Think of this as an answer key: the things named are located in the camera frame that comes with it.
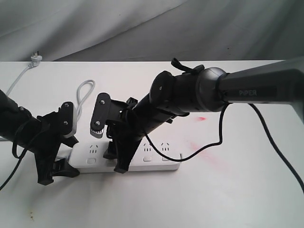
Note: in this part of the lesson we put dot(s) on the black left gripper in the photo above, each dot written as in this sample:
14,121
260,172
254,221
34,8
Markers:
46,147

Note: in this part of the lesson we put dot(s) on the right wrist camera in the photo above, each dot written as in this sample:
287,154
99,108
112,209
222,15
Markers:
106,112

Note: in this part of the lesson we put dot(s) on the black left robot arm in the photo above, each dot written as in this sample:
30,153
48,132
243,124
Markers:
18,126

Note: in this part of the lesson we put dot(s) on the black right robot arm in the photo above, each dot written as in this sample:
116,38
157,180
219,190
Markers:
197,89

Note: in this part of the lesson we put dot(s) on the grey backdrop cloth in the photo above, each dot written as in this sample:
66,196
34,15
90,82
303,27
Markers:
151,30

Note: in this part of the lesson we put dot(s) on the white five-socket power strip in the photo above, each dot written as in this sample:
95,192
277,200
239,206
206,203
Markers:
89,158

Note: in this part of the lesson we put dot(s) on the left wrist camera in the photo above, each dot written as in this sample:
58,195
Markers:
67,119

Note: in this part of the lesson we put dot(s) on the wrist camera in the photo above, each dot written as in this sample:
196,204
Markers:
106,112
67,119

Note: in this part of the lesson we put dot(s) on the white wall plug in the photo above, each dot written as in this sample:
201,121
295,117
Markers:
36,59

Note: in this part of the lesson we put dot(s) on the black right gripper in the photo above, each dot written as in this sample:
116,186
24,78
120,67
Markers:
123,128

